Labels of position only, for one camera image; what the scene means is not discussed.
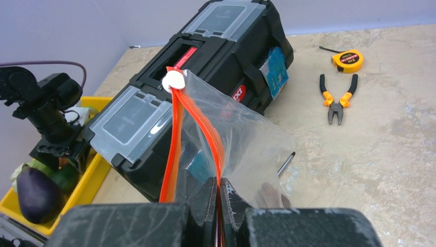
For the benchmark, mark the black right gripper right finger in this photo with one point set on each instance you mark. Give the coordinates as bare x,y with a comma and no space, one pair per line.
244,225

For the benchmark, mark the dark green avocado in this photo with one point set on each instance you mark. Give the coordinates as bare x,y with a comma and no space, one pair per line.
66,178

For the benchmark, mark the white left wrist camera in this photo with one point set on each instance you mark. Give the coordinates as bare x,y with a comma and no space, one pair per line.
77,115

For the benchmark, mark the purple eggplant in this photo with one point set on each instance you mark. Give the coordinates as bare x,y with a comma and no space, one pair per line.
40,199

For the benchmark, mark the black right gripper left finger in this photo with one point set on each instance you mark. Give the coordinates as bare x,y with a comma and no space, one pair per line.
188,223

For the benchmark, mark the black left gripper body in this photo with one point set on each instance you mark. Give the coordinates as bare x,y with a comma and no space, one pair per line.
44,104

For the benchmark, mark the black plastic toolbox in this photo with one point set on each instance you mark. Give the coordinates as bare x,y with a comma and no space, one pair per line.
238,47

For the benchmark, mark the yellow plastic tray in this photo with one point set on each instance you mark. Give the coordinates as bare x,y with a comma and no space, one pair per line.
88,185

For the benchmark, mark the yellow tape measure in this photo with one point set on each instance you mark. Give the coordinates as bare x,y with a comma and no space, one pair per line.
348,62

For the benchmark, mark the clear zip top bag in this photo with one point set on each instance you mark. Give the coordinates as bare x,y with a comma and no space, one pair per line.
214,136

